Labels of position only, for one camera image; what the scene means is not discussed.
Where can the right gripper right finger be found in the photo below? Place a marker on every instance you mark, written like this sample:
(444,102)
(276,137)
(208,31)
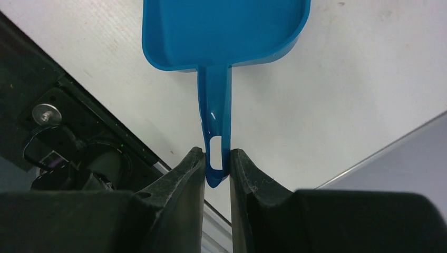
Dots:
(267,217)

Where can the blue dustpan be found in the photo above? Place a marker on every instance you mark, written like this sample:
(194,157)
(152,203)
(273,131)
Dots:
(212,37)

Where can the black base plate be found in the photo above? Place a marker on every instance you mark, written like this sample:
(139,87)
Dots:
(49,120)

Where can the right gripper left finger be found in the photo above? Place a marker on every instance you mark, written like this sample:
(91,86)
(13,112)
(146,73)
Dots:
(165,216)

